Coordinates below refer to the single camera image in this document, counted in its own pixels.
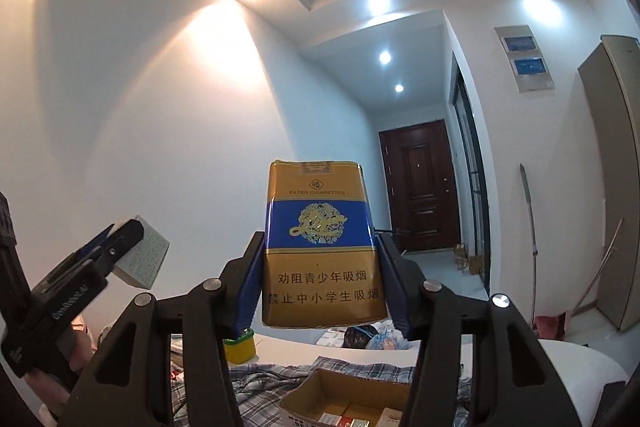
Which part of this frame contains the cardboard box with orange print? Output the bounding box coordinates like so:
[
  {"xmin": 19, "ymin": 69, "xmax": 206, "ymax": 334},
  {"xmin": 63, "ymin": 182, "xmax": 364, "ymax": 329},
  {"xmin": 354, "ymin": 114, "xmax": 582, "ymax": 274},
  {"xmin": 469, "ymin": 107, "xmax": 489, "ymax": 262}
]
[{"xmin": 278, "ymin": 368, "xmax": 426, "ymax": 427}]

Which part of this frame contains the person's left forearm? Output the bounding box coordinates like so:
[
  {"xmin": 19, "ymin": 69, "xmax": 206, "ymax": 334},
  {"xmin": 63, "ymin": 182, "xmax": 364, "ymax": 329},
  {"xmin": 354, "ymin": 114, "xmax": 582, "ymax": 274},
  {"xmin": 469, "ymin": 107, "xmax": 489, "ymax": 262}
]
[{"xmin": 0, "ymin": 191, "xmax": 22, "ymax": 254}]

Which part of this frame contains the person's left hand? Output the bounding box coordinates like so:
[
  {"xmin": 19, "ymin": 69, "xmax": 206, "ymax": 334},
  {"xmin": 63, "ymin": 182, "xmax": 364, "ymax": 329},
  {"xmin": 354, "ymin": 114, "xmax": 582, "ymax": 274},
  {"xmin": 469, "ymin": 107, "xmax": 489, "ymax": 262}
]
[{"xmin": 24, "ymin": 317, "xmax": 96, "ymax": 409}]

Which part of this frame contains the blue plaid shirt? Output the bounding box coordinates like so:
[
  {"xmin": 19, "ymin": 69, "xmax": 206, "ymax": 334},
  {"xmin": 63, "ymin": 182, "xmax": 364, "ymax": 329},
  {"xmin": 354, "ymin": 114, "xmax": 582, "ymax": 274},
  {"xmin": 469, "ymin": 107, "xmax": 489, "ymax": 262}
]
[{"xmin": 170, "ymin": 354, "xmax": 473, "ymax": 427}]

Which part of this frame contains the small white printed box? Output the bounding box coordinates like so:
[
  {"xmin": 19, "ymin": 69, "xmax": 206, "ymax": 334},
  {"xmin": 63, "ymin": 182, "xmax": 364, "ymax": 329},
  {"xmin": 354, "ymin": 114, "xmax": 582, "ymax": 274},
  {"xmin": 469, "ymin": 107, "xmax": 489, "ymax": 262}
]
[{"xmin": 112, "ymin": 214, "xmax": 171, "ymax": 290}]

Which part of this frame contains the yellow container with green rim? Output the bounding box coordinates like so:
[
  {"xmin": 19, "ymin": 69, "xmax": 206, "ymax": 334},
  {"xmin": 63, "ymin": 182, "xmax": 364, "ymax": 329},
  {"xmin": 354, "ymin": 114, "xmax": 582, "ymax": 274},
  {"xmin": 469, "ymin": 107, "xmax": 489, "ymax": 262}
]
[{"xmin": 223, "ymin": 329, "xmax": 257, "ymax": 363}]

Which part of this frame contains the dark brown entrance door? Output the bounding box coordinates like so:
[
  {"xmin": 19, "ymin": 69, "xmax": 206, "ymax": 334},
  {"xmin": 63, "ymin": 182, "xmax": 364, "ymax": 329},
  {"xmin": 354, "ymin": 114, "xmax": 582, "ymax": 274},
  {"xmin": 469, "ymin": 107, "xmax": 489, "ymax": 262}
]
[{"xmin": 378, "ymin": 119, "xmax": 462, "ymax": 254}]

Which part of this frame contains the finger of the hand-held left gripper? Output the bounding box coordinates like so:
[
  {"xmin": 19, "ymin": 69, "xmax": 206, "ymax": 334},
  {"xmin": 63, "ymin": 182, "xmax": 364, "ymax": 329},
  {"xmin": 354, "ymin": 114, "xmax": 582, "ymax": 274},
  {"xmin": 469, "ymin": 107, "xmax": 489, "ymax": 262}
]
[
  {"xmin": 72, "ymin": 224, "xmax": 118, "ymax": 260},
  {"xmin": 97, "ymin": 219, "xmax": 146, "ymax": 270}
]

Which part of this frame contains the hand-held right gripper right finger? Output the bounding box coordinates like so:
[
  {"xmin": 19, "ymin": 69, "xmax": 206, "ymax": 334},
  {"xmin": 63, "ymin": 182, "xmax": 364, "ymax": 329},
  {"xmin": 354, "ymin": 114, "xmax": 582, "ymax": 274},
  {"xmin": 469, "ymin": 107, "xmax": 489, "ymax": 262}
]
[{"xmin": 372, "ymin": 232, "xmax": 581, "ymax": 427}]

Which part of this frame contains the black framed glass door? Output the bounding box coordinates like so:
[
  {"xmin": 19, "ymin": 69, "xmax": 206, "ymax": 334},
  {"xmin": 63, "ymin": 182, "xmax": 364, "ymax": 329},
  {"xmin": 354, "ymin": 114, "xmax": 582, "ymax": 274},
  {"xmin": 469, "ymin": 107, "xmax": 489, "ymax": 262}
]
[{"xmin": 449, "ymin": 52, "xmax": 492, "ymax": 299}]

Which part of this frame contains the pink dustpan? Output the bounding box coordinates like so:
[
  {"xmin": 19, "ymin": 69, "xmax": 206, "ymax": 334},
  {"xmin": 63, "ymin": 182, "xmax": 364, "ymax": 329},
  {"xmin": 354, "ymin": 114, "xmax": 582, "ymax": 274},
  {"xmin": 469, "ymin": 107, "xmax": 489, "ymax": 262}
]
[{"xmin": 534, "ymin": 314, "xmax": 581, "ymax": 341}]

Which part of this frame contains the grey wall electrical panel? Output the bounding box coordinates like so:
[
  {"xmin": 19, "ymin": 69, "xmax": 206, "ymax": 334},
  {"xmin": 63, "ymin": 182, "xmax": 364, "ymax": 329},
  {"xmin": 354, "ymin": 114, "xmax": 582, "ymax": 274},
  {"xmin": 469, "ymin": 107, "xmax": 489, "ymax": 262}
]
[{"xmin": 494, "ymin": 25, "xmax": 556, "ymax": 94}]

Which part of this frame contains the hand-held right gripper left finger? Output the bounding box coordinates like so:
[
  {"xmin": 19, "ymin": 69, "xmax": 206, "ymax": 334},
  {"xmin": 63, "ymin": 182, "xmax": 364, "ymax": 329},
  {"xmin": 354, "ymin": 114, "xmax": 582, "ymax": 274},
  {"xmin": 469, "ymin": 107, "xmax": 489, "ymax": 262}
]
[{"xmin": 57, "ymin": 231, "xmax": 266, "ymax": 427}]

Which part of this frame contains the beige refrigerator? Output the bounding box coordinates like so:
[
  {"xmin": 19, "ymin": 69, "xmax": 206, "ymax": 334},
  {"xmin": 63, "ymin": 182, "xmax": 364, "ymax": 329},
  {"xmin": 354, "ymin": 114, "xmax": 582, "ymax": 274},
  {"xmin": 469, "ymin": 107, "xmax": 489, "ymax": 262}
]
[{"xmin": 577, "ymin": 34, "xmax": 640, "ymax": 332}]

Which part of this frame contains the yellow blue cigarette pack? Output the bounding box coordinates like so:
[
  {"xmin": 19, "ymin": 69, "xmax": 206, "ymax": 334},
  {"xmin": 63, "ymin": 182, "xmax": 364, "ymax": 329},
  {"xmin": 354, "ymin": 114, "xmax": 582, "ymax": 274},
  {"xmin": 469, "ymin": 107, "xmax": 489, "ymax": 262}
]
[{"xmin": 261, "ymin": 159, "xmax": 386, "ymax": 329}]

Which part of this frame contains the blue plastic bag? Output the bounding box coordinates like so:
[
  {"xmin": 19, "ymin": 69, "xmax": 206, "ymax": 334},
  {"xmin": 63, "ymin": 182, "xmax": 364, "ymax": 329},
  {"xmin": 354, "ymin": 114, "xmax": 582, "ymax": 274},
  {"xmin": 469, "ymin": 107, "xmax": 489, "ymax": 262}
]
[{"xmin": 345, "ymin": 324, "xmax": 422, "ymax": 351}]

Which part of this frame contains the wooden broom stick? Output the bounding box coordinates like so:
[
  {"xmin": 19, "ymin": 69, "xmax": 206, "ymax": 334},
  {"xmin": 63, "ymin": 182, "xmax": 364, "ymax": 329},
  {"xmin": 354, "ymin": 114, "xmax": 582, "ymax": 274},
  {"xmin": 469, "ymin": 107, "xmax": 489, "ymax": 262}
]
[{"xmin": 570, "ymin": 217, "xmax": 626, "ymax": 318}]

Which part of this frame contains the metal mop handle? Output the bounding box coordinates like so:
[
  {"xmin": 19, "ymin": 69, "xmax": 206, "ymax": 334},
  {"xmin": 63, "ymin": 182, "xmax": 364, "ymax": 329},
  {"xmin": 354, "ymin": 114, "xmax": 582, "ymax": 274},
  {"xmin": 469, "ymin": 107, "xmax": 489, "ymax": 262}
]
[{"xmin": 519, "ymin": 163, "xmax": 539, "ymax": 314}]

